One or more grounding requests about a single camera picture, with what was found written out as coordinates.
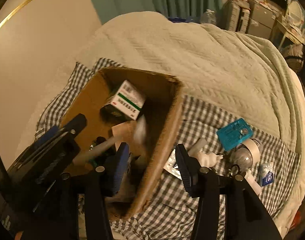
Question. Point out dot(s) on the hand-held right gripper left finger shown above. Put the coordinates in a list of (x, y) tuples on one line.
[(120, 166)]

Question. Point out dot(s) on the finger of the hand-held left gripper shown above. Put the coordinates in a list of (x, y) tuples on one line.
[(52, 165), (46, 137)]

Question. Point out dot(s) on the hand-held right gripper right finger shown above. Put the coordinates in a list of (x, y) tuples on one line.
[(186, 170)]

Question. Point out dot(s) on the clear plastic packet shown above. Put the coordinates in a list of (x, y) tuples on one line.
[(171, 165)]

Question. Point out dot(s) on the white ointment tube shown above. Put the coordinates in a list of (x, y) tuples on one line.
[(100, 148)]

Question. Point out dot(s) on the white plastic cylinder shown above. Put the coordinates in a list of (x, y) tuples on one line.
[(198, 145)]

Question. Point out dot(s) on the brown medicine box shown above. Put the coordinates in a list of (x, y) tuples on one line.
[(123, 131)]

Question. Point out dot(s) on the brown cardboard box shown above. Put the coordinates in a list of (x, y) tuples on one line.
[(157, 140)]

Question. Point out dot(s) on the black scissors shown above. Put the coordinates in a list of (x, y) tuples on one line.
[(233, 170)]

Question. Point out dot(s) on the clear cotton swab container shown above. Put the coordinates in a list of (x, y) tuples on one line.
[(242, 158)]

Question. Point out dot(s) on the blue blister pack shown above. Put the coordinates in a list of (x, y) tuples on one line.
[(235, 132)]

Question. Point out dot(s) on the green white medicine box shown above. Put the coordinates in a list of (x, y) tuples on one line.
[(123, 100)]

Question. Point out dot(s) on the small white bottle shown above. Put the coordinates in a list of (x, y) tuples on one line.
[(252, 181)]

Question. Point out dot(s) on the white tape roll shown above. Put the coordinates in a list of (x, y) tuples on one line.
[(253, 150)]

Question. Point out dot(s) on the blue white small packet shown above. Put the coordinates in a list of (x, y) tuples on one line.
[(267, 175)]

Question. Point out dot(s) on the orange plastic bag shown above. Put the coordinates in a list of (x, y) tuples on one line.
[(298, 221)]

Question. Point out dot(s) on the dark hanging clothing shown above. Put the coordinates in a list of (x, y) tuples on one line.
[(296, 57)]

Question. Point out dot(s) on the pale suitcase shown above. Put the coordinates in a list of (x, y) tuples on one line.
[(236, 15)]

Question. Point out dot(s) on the grey cabinet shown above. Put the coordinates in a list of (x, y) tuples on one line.
[(262, 20)]

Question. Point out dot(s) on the cream vanity table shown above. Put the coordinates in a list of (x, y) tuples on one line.
[(290, 31)]

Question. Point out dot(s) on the round vanity mirror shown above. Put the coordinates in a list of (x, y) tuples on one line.
[(295, 10)]

